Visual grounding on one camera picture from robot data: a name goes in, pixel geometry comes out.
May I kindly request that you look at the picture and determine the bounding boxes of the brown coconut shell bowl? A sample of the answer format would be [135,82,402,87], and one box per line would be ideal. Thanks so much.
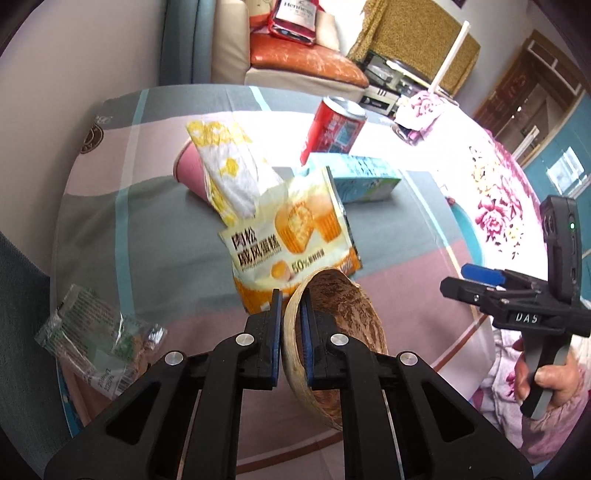
[283,268,389,430]

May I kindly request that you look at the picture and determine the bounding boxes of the yellow chiffon cake bag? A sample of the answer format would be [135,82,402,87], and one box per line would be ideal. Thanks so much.
[219,167,362,314]

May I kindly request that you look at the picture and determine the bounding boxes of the light blue milk carton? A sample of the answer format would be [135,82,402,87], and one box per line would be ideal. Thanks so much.
[307,152,402,203]

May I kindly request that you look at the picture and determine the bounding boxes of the yellow white wrapper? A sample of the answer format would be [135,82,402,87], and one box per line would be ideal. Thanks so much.
[186,120,283,226]

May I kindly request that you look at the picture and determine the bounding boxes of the pink paper cup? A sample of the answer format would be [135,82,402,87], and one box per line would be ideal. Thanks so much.
[172,141,211,207]

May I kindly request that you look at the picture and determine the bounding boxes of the red soda can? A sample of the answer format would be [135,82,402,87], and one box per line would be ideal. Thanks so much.
[301,96,368,165]

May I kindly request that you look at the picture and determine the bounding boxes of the teal plastic trash bin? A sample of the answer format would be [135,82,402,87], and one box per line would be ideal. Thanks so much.
[447,198,484,266]

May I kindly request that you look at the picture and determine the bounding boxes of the person right hand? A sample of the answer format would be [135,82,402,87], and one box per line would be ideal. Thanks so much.
[513,339,588,413]

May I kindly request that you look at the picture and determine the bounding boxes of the pink floral bed quilt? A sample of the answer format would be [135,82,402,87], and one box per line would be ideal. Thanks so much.
[394,91,590,465]

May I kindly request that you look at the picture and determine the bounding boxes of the clear green plastic wrapper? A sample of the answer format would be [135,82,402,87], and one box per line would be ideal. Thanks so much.
[35,284,167,400]

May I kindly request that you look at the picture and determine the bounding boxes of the brown wooden door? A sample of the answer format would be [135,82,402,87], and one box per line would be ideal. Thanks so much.
[474,30,590,167]

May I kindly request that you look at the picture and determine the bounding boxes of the black stereo equipment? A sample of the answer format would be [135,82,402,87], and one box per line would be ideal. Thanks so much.
[360,51,429,118]

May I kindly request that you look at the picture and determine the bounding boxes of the white pole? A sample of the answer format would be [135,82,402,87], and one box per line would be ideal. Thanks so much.
[428,21,471,94]

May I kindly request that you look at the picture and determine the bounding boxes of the leopard print cloth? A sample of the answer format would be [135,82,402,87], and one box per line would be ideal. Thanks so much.
[348,0,462,80]

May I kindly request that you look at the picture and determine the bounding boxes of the cream leather sofa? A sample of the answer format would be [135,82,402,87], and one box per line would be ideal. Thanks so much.
[211,1,369,102]

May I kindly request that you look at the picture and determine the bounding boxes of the Hennessy bottle shaped pillow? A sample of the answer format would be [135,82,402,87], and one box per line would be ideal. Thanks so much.
[267,0,318,46]

